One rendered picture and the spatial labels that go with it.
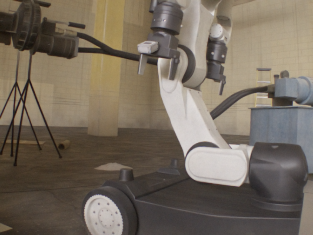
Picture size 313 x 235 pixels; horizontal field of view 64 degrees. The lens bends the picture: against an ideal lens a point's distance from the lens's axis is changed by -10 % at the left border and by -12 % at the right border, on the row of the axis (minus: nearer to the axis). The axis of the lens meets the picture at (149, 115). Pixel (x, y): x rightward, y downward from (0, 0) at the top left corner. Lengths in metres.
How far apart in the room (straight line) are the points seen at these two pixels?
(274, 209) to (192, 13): 0.69
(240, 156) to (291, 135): 0.94
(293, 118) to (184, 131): 0.94
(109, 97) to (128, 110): 5.72
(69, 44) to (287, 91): 1.37
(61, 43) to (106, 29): 4.62
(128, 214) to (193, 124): 0.36
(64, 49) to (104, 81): 4.40
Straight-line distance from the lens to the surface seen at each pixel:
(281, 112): 1.83
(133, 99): 11.90
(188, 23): 1.01
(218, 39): 1.21
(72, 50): 1.69
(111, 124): 6.11
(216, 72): 1.19
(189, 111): 0.95
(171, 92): 0.93
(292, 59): 8.72
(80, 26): 1.79
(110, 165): 2.27
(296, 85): 1.92
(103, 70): 6.04
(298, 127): 1.73
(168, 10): 0.81
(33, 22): 1.56
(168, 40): 0.79
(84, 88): 10.70
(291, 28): 8.97
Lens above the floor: 0.42
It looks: 1 degrees up
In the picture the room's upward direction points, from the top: 2 degrees clockwise
